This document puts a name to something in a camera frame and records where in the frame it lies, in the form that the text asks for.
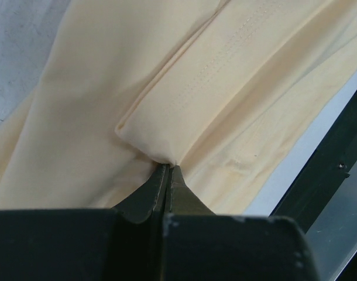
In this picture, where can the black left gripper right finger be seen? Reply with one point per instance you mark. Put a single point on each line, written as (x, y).
(200, 245)

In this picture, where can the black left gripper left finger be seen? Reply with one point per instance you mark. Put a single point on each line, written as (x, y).
(118, 243)

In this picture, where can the yellow t shirt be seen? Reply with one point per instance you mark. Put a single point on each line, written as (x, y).
(224, 89)

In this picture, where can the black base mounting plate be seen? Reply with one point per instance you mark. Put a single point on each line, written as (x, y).
(324, 172)

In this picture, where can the aluminium front frame rail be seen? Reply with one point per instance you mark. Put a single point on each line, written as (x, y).
(333, 235)

